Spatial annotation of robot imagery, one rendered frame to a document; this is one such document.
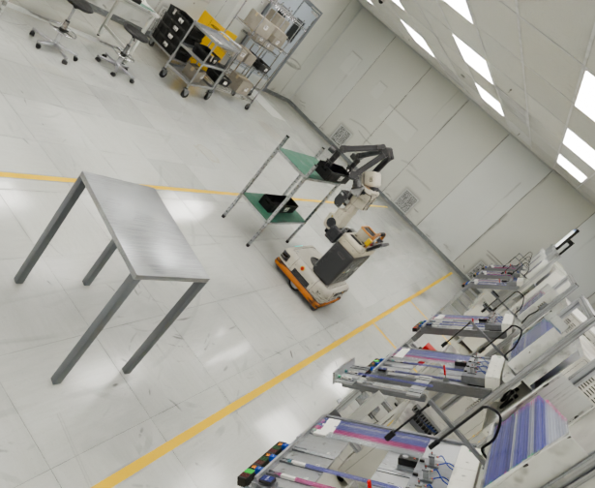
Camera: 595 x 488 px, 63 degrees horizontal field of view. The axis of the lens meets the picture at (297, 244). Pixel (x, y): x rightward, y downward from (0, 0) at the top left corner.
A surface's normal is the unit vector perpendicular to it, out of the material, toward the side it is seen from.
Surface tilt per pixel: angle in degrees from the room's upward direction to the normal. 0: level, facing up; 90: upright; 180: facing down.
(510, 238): 90
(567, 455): 90
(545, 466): 90
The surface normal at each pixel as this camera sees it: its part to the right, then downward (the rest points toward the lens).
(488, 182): -0.44, 0.04
